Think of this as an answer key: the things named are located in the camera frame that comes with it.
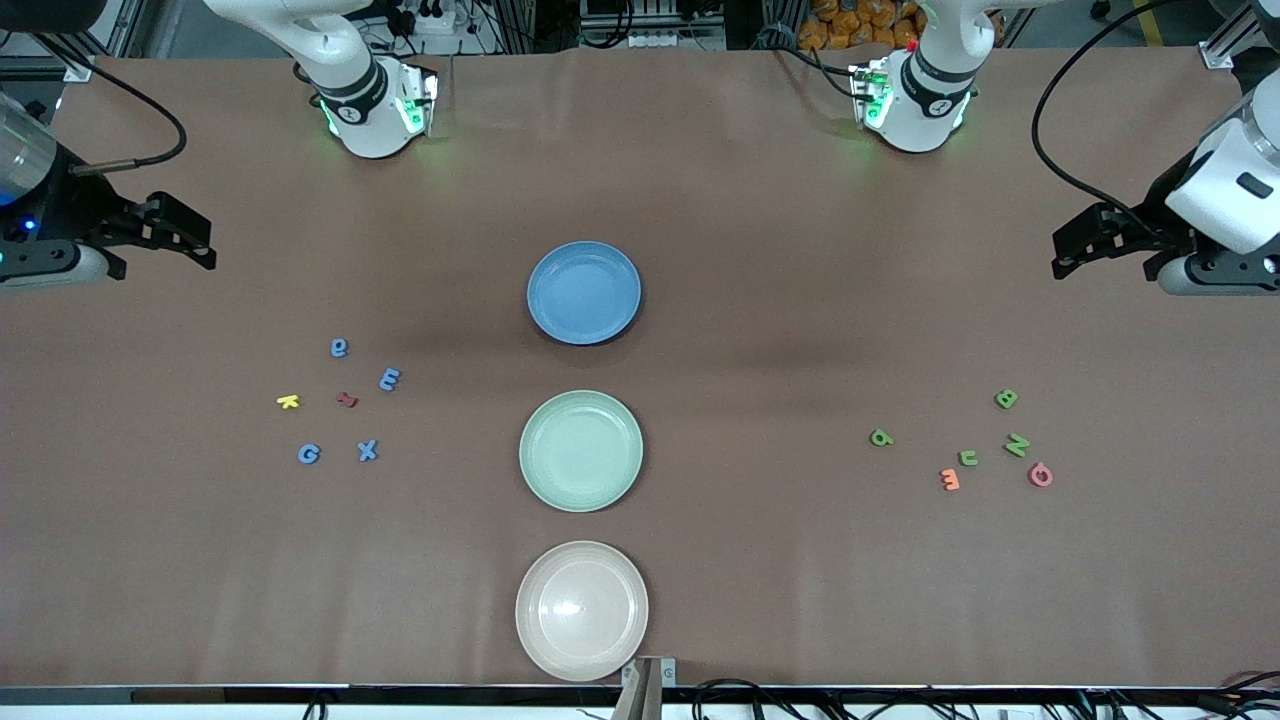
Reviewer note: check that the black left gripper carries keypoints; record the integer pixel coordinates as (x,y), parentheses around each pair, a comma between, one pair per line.
(1152,219)

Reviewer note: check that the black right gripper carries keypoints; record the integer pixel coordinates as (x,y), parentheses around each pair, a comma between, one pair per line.
(72,212)

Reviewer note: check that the green foam letter B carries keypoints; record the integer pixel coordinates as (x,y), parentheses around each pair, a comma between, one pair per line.
(1006,399)

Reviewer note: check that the green foam letter N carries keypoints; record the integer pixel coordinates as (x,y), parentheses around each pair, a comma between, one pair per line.
(1017,446)

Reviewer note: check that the blue foam letter G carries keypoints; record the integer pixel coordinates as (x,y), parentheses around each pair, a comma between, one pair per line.
(303,455)

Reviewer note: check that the blue foam letter E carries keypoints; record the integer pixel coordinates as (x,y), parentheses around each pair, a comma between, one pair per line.
(390,380)

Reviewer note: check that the orange foam letter E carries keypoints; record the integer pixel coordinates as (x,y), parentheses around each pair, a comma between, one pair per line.
(950,480)

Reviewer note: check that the blue foam letter X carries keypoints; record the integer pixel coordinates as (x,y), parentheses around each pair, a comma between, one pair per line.
(368,451)

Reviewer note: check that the green foam letter P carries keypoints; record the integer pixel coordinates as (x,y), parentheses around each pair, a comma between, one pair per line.
(884,439)

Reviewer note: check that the right arm base connector block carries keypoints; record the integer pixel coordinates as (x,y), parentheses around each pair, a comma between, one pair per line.
(425,100)

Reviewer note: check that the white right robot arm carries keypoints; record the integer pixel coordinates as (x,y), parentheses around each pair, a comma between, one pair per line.
(365,125)

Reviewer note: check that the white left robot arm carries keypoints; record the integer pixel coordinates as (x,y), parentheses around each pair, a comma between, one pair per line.
(930,110)

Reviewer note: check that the left arm base connector block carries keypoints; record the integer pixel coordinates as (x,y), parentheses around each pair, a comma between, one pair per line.
(868,95)

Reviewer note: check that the orange fruit pile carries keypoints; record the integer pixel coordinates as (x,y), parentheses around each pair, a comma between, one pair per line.
(850,25)

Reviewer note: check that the white power strip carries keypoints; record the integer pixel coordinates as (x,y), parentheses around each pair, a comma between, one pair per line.
(435,18)

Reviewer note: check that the blue plate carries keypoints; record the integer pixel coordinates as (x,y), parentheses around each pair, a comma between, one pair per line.
(584,293)

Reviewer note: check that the green plate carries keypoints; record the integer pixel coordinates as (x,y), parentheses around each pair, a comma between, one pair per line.
(581,451)

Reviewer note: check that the brown table cover sheet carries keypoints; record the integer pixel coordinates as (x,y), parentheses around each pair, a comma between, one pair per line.
(760,560)

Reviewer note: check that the white socket strip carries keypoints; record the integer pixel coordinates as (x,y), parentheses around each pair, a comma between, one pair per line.
(655,40)

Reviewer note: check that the beige plate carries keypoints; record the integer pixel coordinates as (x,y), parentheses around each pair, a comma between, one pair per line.
(582,611)

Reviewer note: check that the aluminium frame profile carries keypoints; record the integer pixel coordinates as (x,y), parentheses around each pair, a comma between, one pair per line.
(78,68)
(1218,55)

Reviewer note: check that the table edge rail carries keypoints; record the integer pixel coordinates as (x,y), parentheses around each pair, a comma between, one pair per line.
(300,694)

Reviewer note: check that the grey metal camera mount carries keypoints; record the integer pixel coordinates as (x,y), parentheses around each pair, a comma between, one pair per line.
(645,690)

